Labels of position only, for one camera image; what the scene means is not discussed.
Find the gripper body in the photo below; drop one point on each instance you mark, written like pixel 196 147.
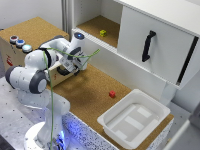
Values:
pixel 68 62

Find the white cabinet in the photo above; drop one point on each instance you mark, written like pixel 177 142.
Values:
pixel 110 63

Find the wooden drawer box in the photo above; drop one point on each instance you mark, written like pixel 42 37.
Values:
pixel 36 30

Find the yellow block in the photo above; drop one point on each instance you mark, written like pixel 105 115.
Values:
pixel 103 33

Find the red button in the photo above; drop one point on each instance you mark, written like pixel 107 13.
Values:
pixel 13 39

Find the white plastic box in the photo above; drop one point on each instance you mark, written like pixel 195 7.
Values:
pixel 133 120

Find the wooden drawer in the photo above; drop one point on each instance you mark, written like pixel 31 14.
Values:
pixel 56 78

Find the green button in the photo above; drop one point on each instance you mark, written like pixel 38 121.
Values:
pixel 27 48

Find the blue button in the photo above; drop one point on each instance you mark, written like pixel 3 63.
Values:
pixel 20 42

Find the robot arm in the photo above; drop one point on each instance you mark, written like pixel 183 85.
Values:
pixel 33 66

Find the white sliding door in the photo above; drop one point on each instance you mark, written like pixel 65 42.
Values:
pixel 166 36

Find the pink block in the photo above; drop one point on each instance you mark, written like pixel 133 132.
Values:
pixel 112 94

